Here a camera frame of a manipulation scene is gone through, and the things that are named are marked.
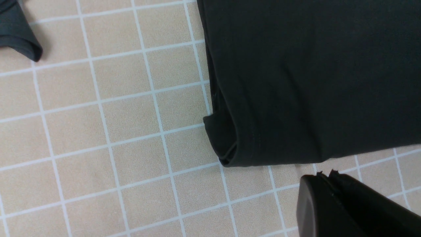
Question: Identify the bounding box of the dark teal crumpled garment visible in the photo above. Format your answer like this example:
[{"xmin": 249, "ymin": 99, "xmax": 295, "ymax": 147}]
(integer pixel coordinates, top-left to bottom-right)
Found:
[{"xmin": 0, "ymin": 0, "xmax": 43, "ymax": 62}]

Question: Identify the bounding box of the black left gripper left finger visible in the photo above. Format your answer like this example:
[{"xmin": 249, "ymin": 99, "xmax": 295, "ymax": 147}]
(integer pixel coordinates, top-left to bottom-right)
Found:
[{"xmin": 296, "ymin": 174, "xmax": 367, "ymax": 237}]

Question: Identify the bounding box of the dark gray long-sleeve shirt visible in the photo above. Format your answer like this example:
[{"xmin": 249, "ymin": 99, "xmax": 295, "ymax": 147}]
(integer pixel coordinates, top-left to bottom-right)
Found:
[{"xmin": 197, "ymin": 0, "xmax": 421, "ymax": 168}]

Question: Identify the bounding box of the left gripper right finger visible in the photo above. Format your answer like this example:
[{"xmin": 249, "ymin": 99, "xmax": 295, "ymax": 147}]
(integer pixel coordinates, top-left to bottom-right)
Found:
[{"xmin": 324, "ymin": 171, "xmax": 421, "ymax": 237}]

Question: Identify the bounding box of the beige checkered tablecloth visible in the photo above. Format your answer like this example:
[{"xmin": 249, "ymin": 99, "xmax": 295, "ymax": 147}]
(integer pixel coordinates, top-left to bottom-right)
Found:
[{"xmin": 0, "ymin": 0, "xmax": 421, "ymax": 237}]

